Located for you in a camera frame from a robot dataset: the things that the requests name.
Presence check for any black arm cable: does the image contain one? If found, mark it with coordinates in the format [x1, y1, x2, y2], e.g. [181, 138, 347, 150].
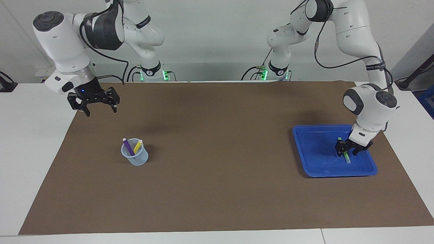
[314, 7, 394, 95]
[80, 0, 129, 85]

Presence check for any blue plastic tray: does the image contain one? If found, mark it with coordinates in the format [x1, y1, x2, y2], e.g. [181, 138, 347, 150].
[292, 124, 378, 178]

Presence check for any purple pen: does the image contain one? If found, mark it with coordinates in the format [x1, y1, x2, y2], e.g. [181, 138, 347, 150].
[122, 138, 135, 156]

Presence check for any black tripod leg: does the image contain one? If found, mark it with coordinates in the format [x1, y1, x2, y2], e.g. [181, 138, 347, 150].
[395, 54, 434, 91]

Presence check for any blue storage box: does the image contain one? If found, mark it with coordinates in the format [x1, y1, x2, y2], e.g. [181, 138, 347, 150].
[416, 85, 434, 119]

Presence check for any black base cable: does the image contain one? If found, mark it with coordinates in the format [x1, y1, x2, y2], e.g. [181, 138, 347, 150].
[241, 66, 268, 81]
[127, 66, 141, 82]

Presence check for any black stand foot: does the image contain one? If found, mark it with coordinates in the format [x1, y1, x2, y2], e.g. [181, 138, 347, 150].
[0, 71, 18, 93]

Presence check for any brown table mat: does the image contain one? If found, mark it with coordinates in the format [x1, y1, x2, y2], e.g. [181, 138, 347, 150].
[19, 81, 434, 235]

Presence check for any green pen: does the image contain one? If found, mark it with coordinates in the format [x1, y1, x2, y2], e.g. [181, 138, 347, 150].
[337, 137, 352, 164]

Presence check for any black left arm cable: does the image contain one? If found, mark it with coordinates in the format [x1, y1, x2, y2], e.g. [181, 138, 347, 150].
[314, 7, 394, 95]

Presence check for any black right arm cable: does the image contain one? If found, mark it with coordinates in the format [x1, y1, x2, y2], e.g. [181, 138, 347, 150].
[80, 0, 129, 85]

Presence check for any translucent plastic cup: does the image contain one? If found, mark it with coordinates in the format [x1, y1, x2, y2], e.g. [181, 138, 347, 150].
[121, 138, 149, 166]

